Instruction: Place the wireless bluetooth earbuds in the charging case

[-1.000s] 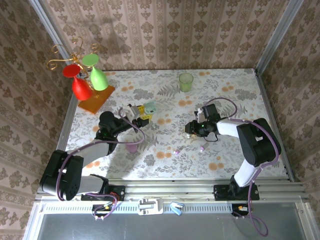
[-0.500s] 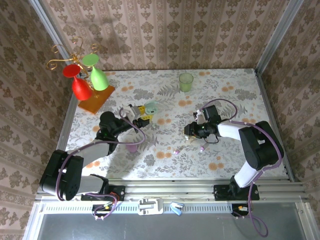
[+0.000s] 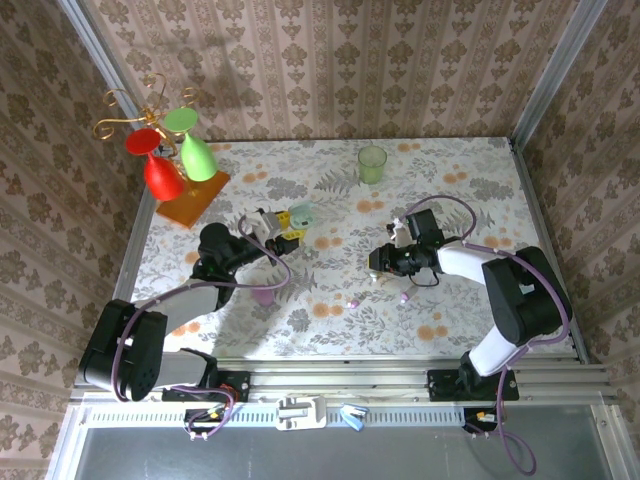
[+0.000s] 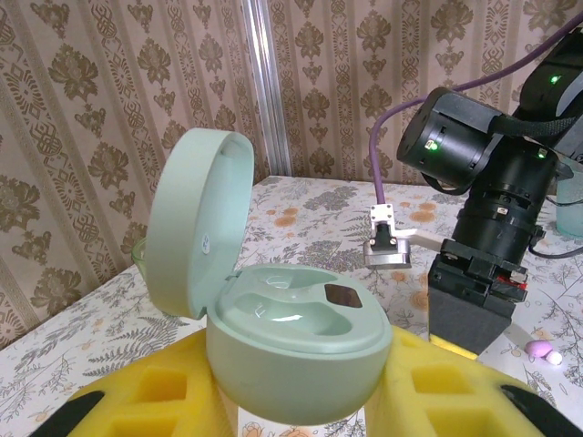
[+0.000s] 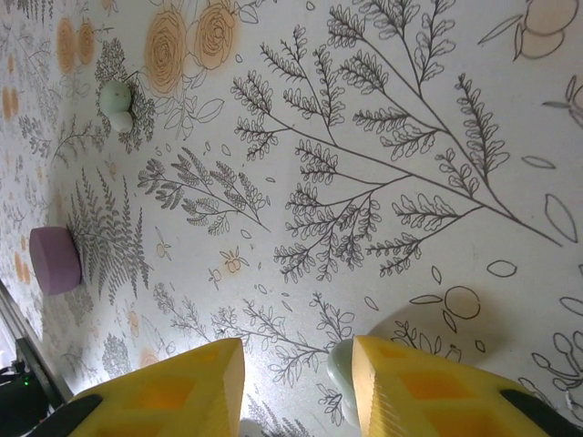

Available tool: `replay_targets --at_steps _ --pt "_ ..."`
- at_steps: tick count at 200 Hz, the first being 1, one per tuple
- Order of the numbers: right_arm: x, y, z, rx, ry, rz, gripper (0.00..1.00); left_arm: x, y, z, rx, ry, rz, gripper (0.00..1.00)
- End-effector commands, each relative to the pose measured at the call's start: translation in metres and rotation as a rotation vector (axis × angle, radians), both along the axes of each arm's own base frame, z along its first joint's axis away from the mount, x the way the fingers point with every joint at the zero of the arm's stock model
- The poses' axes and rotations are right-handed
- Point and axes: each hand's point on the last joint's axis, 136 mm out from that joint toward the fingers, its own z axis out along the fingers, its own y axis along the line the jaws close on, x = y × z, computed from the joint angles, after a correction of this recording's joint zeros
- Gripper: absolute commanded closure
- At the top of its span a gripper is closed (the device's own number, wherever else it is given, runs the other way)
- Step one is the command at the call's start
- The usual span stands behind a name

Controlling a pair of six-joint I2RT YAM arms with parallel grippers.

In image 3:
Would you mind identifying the mint green earbud charging case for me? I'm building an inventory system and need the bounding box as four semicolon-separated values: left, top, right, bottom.
288;202;321;230

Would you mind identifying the orange rack base board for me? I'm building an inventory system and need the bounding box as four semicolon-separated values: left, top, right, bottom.
154;169;231;230

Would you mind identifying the floral patterned tablecloth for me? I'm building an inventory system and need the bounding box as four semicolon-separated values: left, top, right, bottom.
124;137;576;359

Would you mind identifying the green translucent plastic tumbler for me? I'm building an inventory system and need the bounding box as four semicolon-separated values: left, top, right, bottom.
357;145;389;186

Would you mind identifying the red plastic wine glass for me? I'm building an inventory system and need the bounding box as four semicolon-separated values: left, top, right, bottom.
124;128;186;202

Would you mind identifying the green plastic wine glass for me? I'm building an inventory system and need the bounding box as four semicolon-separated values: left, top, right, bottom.
163;108;218;182

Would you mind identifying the blue plastic clip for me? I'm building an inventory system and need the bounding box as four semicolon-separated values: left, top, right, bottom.
339;404;370;432

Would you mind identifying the grey metal panel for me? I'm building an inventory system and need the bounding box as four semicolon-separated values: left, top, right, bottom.
74;427;616;480

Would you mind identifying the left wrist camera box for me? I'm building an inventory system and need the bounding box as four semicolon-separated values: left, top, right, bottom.
243;208;282;242

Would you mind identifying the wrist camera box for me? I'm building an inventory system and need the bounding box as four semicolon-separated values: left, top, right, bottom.
387;219;410;249
243;208;282;242

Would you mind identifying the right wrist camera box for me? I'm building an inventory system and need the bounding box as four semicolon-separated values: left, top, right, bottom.
387;219;410;249

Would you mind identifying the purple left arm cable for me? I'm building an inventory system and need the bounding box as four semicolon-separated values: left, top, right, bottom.
113;214;292;441

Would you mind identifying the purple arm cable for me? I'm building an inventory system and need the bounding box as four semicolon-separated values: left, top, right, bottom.
397;194;572;476
113;214;292;441

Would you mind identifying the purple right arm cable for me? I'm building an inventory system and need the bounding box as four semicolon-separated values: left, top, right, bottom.
397;194;572;476

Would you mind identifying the aluminium side rail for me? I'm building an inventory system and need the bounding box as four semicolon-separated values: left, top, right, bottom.
74;184;156;386
507;135;594;366

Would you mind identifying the aluminium table edge rail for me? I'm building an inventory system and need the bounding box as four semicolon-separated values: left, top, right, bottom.
69;359;619;401

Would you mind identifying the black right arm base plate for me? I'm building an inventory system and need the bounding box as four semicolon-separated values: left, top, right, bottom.
427;368;520;402

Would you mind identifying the gold wire glass rack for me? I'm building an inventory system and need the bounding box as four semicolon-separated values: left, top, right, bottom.
93;73;202;197

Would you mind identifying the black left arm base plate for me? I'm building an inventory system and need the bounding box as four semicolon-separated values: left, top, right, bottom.
163;370;251;404

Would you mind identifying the white plastic rail mount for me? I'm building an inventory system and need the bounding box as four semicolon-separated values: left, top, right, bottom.
275;394;327;431

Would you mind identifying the white slotted cable duct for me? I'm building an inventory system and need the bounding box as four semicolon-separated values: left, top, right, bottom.
82;405;466;427

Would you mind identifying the aluminium corner post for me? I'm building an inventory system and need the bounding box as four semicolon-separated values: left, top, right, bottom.
57;0;141;146
509;0;609;144

